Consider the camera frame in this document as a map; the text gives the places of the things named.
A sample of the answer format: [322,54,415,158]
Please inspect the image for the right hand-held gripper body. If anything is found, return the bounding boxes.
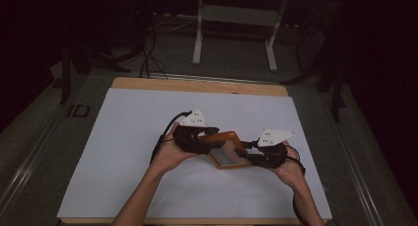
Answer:
[246,128,298,170]

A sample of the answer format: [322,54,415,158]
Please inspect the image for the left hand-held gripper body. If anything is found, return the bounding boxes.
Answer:
[172,109,221,156]

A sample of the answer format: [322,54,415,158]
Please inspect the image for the orange wooden box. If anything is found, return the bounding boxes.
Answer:
[198,130,254,171]

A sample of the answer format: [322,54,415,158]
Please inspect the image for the person's left hand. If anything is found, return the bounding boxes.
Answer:
[153,121,200,175]

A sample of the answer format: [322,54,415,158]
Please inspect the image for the person's right hand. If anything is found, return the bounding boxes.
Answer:
[271,140,308,188]

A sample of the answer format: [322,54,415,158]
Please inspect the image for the white table mat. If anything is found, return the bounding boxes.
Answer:
[56,87,333,221]

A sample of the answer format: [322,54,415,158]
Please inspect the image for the black metal stand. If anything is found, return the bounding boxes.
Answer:
[280,2,348,124]
[58,35,132,106]

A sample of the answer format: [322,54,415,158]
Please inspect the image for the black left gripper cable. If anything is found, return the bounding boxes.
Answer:
[149,111,193,165]

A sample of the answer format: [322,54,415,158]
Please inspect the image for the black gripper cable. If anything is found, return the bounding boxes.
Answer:
[285,144,310,226]
[149,111,193,165]

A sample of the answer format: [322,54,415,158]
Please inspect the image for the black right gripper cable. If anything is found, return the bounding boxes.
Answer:
[285,144,310,226]

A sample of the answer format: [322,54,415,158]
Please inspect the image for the black floor cables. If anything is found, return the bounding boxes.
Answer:
[137,18,198,80]

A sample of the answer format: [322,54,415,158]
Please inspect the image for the black floor bracket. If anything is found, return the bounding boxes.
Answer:
[66,104,91,118]

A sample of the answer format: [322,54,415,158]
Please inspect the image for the white metal desk frame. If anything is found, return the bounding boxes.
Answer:
[191,0,291,73]

